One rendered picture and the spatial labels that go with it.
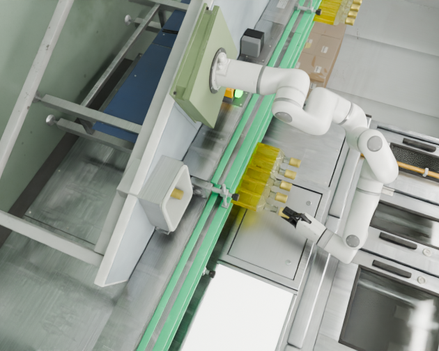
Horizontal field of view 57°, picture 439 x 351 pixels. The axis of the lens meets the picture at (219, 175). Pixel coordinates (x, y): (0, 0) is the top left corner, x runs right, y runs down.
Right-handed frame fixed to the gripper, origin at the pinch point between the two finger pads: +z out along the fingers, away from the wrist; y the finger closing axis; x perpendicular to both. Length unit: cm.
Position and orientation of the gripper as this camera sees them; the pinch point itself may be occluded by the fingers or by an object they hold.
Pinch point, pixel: (287, 214)
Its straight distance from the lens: 160.7
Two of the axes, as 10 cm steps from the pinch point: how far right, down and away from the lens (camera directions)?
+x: -6.2, 7.0, -3.7
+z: -7.9, -5.2, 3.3
